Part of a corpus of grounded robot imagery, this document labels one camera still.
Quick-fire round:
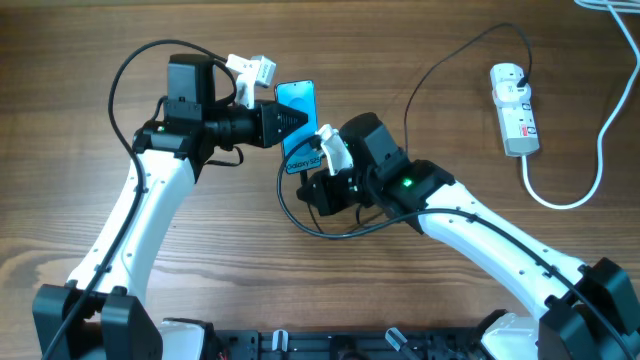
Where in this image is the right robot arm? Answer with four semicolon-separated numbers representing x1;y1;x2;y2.
297;113;639;359

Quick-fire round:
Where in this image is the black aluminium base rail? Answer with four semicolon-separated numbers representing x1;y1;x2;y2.
159;327;506;360

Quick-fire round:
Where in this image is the smartphone with teal screen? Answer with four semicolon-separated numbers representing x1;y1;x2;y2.
275;80;322;174

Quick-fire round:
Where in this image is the white power strip cord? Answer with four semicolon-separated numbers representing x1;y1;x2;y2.
520;0;640;211

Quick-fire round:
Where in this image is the black USB charging cable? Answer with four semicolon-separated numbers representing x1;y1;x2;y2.
298;22;534;236

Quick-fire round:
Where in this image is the white USB charger plug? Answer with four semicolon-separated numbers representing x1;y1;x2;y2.
492;81;531;108

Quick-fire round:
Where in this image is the white power strip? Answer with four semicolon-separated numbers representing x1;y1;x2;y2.
490;63;540;157

